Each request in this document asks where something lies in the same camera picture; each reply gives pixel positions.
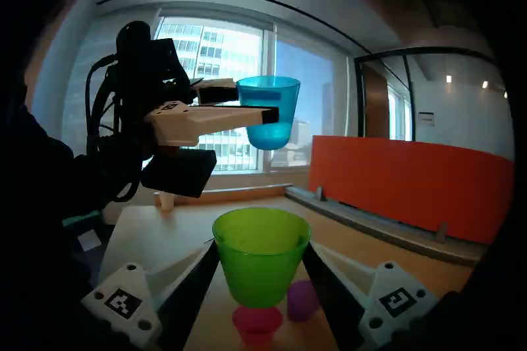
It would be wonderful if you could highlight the green plastic cup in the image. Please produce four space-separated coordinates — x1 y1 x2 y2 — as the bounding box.
211 207 312 310

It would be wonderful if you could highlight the person's left forearm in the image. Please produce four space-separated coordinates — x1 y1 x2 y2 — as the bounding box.
16 105 143 220

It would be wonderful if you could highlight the black cable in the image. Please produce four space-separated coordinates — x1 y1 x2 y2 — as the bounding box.
84 53 143 203

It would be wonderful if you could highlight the pink plastic cup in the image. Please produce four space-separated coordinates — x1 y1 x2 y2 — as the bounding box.
231 306 285 344

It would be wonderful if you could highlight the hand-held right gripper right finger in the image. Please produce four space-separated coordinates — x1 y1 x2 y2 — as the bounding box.
302 240 438 351

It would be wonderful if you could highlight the purple plastic cup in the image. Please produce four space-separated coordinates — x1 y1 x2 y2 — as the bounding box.
287 279 320 323

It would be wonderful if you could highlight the red desk screen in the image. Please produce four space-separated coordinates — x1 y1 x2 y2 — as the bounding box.
284 135 516 265

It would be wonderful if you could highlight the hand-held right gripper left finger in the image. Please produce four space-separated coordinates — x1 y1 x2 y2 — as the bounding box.
80 240 221 351

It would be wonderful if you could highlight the blue plastic cup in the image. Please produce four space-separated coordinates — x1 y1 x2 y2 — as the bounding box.
235 75 302 151

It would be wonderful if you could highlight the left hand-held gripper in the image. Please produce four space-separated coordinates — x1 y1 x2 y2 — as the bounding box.
103 20 280 199

